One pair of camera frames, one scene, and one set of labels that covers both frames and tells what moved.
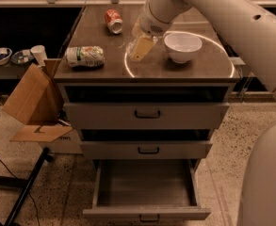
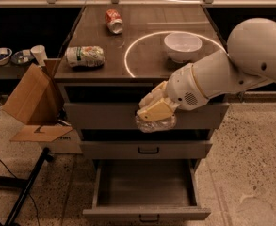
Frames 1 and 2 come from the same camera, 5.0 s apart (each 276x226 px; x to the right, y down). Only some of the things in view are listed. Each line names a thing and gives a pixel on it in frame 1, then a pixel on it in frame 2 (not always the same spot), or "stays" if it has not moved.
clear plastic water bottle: (130, 49) → (149, 126)
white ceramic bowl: (183, 46) stays
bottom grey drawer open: (147, 190) stays
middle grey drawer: (148, 149) stays
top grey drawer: (121, 115) stays
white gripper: (151, 23) → (184, 88)
